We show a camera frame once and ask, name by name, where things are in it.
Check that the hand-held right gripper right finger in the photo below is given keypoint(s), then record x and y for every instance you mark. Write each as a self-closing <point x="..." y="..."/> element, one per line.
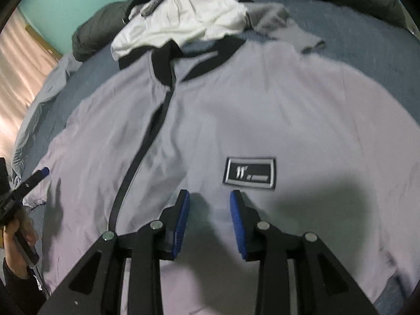
<point x="237" y="223"/>

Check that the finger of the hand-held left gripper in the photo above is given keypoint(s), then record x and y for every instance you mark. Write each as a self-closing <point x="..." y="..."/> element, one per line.
<point x="31" y="182"/>

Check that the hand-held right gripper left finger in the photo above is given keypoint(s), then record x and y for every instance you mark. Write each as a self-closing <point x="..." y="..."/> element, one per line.
<point x="182" y="223"/>

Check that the light grey jacket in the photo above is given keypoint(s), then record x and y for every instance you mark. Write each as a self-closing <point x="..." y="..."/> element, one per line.
<point x="262" y="111"/>

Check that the person's left hand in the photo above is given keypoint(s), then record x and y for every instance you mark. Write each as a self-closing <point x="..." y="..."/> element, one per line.
<point x="13" y="252"/>

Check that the light blue sheet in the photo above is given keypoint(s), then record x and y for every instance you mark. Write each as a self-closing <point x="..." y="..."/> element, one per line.
<point x="42" y="98"/>

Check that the pink curtain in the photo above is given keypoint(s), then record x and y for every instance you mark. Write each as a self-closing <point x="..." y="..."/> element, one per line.
<point x="19" y="82"/>

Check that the grey shirt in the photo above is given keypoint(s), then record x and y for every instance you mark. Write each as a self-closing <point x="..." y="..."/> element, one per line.
<point x="272" y="16"/>

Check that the blue bed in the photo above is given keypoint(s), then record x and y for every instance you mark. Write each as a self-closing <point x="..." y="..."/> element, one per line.
<point x="361" y="39"/>

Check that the wooden window frame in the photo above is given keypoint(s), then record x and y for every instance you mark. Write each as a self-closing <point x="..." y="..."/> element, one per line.
<point x="44" y="42"/>

